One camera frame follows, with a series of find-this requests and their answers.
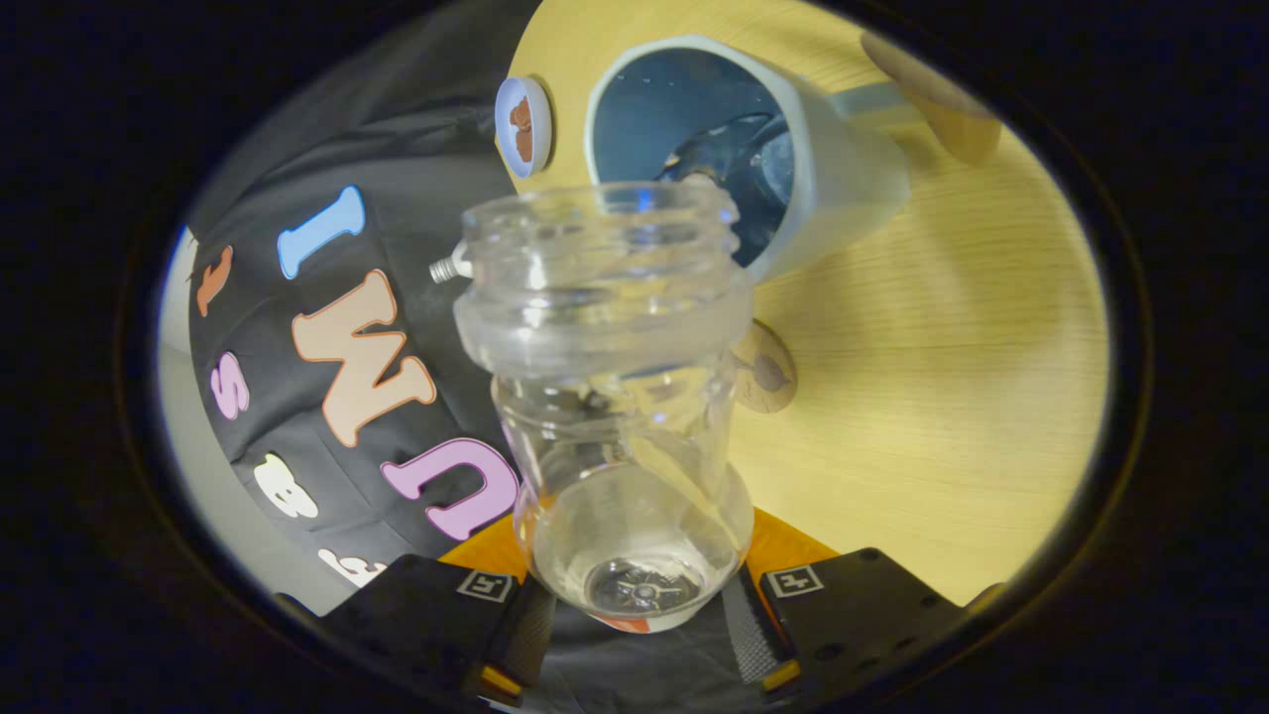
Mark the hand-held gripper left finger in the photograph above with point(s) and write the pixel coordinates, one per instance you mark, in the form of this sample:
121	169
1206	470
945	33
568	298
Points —
416	620

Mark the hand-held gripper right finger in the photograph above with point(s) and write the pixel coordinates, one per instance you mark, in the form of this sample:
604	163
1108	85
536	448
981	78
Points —
863	605

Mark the clear plastic juice bottle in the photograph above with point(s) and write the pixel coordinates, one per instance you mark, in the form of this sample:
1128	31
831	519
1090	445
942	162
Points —
615	416

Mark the green label soda bottle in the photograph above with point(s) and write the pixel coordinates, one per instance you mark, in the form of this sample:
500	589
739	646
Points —
451	268

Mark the light wooden table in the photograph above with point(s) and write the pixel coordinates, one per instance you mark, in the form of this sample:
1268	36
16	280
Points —
942	397

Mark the black backdrop cloth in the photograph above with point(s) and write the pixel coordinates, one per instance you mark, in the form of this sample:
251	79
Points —
416	178

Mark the brown cookie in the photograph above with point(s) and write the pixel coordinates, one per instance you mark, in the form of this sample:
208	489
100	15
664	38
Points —
524	146
521	112

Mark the blue plate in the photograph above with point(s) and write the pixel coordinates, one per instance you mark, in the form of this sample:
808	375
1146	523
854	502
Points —
538	124

